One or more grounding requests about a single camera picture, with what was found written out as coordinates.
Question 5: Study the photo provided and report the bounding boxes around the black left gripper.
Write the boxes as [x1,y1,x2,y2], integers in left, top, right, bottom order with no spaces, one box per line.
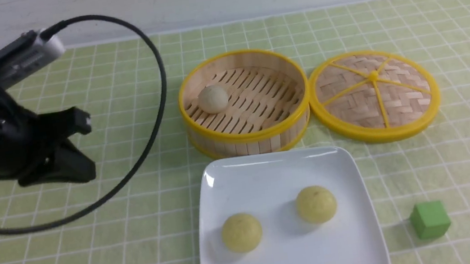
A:
[0,105,97,187]

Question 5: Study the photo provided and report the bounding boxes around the pale white steamed bun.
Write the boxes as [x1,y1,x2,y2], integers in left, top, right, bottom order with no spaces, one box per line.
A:
[198,84,229,114]

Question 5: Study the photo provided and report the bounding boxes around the yellow steamed bun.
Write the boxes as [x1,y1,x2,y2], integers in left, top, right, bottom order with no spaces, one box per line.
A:
[221,212,263,254]
[295,186,338,224]

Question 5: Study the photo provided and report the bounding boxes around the yellow steamed bun on plate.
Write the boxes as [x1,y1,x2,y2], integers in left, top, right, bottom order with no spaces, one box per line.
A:
[221,212,263,254]

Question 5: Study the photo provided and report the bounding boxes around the white square plate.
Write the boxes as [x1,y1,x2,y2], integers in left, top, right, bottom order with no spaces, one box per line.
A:
[198,146,391,264]

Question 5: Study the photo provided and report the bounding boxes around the green cube block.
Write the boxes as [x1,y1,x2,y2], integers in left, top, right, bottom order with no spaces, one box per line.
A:
[409,200,452,240]

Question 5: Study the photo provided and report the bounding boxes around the green checkered tablecloth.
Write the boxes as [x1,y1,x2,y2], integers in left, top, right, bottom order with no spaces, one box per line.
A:
[0,0,470,264]

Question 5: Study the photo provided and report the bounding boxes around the woven bamboo steamer lid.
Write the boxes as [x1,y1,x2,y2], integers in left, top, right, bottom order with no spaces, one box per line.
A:
[308,50,442,144]

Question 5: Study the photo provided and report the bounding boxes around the bamboo steamer basket yellow rim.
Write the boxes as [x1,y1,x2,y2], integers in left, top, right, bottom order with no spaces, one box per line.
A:
[178,49,311,159]

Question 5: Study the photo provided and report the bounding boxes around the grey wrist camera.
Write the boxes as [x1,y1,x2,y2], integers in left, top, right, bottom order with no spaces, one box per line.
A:
[0,29,66,89]

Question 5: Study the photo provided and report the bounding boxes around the black camera cable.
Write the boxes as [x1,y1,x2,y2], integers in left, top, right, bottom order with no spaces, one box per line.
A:
[0,6,185,238]

